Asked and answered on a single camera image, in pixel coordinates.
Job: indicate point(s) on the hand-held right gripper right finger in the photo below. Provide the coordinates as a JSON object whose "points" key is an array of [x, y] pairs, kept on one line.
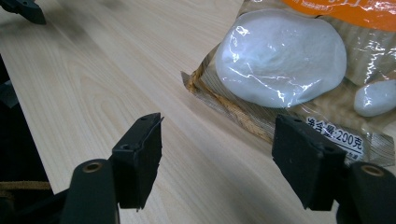
{"points": [[306, 161]]}

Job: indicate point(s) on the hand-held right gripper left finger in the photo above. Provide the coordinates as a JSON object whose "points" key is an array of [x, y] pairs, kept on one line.
{"points": [[137, 161]]}

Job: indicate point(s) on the clear bag of white buns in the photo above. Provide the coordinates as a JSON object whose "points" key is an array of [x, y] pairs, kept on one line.
{"points": [[280, 59]]}

